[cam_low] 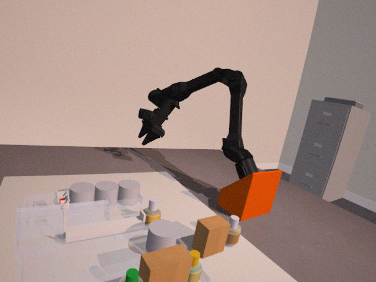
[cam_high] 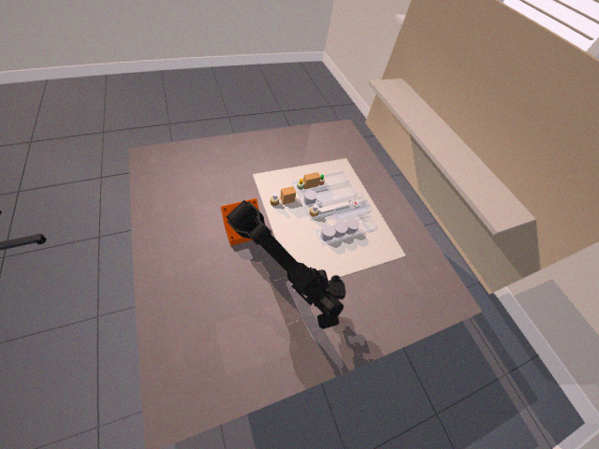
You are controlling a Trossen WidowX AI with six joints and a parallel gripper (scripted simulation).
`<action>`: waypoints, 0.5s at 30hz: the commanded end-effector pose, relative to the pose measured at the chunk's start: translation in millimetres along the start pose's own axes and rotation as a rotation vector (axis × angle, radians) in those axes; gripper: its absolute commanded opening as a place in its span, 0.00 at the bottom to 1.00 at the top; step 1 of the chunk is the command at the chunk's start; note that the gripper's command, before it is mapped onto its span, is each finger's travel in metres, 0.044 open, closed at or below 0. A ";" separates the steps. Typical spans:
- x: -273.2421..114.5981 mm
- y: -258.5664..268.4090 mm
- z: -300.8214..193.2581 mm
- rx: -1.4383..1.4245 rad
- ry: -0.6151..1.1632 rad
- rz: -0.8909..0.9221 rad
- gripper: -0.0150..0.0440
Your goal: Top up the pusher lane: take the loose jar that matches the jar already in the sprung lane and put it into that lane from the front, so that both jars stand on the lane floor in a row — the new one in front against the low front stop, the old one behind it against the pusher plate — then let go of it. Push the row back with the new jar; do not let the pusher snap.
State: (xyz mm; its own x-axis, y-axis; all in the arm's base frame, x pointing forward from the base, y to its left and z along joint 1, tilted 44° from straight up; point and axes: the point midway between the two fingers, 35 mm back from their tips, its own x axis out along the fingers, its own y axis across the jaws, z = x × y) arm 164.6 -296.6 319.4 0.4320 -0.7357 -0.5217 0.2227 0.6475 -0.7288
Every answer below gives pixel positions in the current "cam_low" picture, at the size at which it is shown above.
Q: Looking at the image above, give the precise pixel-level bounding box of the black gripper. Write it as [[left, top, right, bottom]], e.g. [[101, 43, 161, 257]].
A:
[[138, 107, 169, 146]]

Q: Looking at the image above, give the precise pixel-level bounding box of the grey cylinder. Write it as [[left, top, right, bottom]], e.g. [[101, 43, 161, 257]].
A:
[[69, 182, 95, 203], [117, 179, 140, 200], [146, 219, 178, 253], [95, 181, 119, 201]]

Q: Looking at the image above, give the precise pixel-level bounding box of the small glass jar with yellow label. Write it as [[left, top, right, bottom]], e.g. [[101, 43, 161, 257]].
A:
[[143, 197, 162, 224], [225, 215, 241, 247]]

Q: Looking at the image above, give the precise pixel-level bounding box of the glass jar with yellow lid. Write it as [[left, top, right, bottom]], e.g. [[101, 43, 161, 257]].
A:
[[188, 250, 203, 282]]

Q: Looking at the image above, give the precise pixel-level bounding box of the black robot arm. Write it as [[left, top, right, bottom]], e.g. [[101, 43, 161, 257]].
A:
[[138, 68, 259, 179]]

